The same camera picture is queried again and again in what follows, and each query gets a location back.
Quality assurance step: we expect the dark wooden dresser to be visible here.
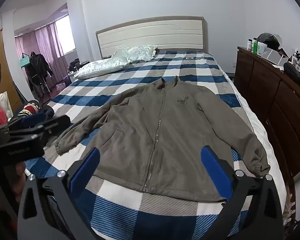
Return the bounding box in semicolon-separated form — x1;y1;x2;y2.
234;46;300;180

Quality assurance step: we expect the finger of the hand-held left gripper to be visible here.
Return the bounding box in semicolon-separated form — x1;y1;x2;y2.
9;111;54;128
0;115;71;140

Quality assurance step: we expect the wooden wardrobe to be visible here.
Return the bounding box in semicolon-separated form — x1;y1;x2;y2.
0;29;22;113

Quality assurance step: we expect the blue white plaid blanket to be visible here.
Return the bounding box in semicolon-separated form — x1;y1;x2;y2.
25;51;288;240

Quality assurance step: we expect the black jacket on rack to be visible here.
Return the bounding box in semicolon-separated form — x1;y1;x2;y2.
27;51;53;93

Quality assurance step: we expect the silver satin pillow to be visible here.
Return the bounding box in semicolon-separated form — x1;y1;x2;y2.
74;57;130;80

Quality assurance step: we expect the white box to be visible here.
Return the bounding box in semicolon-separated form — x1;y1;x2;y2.
261;49;289;67

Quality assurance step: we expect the purple curtain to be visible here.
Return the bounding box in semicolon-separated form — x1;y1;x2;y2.
15;24;68;85

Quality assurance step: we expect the white bed sheet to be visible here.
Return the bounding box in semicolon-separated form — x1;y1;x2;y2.
215;55;288;205

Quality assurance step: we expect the black pouch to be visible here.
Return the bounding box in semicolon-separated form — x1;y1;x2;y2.
283;62;300;84

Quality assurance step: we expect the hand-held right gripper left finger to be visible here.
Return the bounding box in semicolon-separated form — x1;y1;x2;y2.
17;147;101;240

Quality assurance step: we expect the grey-brown zip jacket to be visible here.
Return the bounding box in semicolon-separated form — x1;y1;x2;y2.
55;76;271;203

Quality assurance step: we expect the dark bag on nightstand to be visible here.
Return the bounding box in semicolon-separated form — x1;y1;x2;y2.
69;58;89;72

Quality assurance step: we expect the white ruffled pillow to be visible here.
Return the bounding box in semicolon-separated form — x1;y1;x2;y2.
111;44;157;64

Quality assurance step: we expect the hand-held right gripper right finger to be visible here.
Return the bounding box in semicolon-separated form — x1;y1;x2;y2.
201;145;283;240

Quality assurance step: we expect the beige bed headboard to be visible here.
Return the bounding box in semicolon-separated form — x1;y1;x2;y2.
96;16;207;58

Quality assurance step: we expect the red patterned cloth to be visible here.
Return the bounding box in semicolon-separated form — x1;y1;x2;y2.
15;99;54;120

